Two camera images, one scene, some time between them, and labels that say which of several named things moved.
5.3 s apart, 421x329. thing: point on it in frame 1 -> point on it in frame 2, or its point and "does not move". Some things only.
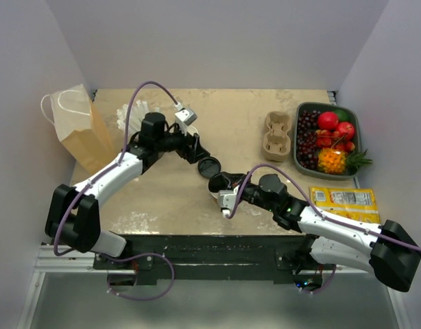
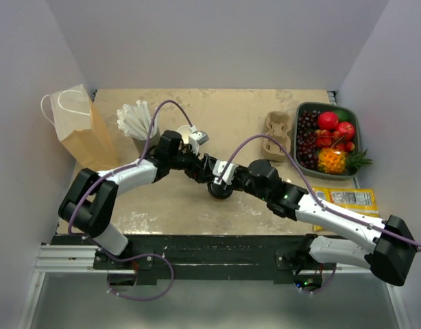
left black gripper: [196, 152] -> [201, 172]
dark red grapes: [307, 147] does not move
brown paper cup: [216, 184] does not move
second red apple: [346, 130] does not move
